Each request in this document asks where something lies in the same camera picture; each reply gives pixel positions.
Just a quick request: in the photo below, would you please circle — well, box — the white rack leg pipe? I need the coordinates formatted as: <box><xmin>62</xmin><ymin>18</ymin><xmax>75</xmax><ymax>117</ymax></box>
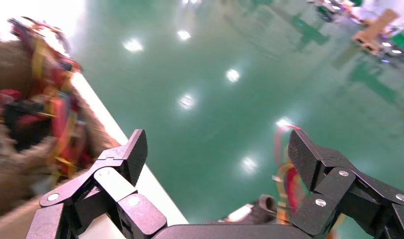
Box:
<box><xmin>218</xmin><ymin>204</ymin><xmax>255</xmax><ymax>224</ymax></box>

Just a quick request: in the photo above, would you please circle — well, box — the brown cardboard divider box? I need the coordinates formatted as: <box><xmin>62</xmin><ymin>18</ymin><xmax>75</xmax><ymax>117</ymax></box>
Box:
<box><xmin>0</xmin><ymin>39</ymin><xmax>121</xmax><ymax>222</ymax></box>

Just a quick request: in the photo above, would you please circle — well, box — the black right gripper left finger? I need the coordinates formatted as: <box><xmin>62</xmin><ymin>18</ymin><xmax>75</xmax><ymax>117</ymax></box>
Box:
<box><xmin>25</xmin><ymin>128</ymin><xmax>167</xmax><ymax>239</ymax></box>

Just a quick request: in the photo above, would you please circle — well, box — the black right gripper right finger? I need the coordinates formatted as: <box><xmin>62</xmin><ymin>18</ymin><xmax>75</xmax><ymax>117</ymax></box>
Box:
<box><xmin>288</xmin><ymin>128</ymin><xmax>404</xmax><ymax>239</ymax></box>

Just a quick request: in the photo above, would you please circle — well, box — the pile of colourful cables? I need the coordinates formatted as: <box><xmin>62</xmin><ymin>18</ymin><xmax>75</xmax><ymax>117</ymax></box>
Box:
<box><xmin>0</xmin><ymin>87</ymin><xmax>91</xmax><ymax>180</ymax></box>

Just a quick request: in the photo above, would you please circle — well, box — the power supply with coloured wires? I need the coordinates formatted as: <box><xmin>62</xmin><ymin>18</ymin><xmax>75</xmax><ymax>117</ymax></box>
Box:
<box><xmin>7</xmin><ymin>16</ymin><xmax>82</xmax><ymax>100</ymax></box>

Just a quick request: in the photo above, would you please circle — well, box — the power supply with looped wires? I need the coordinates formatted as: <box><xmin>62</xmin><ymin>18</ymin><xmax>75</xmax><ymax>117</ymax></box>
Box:
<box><xmin>273</xmin><ymin>124</ymin><xmax>308</xmax><ymax>228</ymax></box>

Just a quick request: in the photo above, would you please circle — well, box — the black pipe joint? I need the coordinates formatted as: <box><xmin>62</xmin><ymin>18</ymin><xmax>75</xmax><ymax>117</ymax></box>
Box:
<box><xmin>250</xmin><ymin>194</ymin><xmax>279</xmax><ymax>226</ymax></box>

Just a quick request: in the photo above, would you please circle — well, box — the wooden pallet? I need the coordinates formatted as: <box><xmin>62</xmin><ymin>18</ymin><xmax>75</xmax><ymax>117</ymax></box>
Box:
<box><xmin>351</xmin><ymin>8</ymin><xmax>401</xmax><ymax>56</ymax></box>

